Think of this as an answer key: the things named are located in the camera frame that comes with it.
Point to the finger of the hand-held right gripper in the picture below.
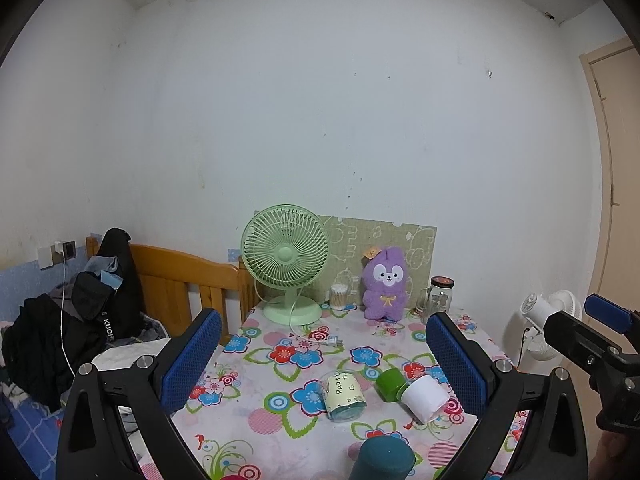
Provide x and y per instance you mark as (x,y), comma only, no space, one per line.
(575,335)
(607,312)

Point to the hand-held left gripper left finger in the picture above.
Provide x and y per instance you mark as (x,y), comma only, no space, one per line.
(192,360)

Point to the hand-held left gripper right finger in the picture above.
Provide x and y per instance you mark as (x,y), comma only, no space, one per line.
(455,365)

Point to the clear cup with paper label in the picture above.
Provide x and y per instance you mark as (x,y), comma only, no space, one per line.
(342,395)

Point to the white cup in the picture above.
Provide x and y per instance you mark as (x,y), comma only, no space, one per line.
(424,397)

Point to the green cup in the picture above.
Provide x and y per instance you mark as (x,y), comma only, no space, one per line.
(391,385)

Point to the dark teal cup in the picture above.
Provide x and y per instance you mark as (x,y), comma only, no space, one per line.
(382,460)

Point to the person's right hand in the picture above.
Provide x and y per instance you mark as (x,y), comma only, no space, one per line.
(617,455)

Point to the white standing fan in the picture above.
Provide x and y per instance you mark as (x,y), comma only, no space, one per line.
(537,310)

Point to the glass jar with lid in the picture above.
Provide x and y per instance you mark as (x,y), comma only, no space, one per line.
(440,300)

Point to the wooden bed headboard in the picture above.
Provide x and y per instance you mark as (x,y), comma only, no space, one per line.
(170,270)

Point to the floral tablecloth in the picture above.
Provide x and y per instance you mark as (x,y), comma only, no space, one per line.
(280,410)

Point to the purple plush toy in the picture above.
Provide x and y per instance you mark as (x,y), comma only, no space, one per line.
(386,285)

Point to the black jacket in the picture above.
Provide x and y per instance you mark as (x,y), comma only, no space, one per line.
(120,270)

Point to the cotton swab jar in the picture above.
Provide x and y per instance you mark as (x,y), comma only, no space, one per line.
(338,296)

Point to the green desk fan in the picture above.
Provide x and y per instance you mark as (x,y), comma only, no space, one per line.
(285,252)

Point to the beige door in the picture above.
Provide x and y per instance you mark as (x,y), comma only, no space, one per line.
(620,160)

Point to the pile of clothes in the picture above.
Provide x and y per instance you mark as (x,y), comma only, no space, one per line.
(35,340)

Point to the white charger plug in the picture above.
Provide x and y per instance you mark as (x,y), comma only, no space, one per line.
(58,248)

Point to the blue patterned bed sheet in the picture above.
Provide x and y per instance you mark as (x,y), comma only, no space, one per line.
(30,440)

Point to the green patterned wall board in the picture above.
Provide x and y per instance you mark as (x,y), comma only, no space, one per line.
(350,240)

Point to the dark wall switch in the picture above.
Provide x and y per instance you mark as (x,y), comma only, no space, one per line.
(69,250)

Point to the white wall socket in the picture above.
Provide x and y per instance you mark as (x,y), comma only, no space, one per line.
(46,257)

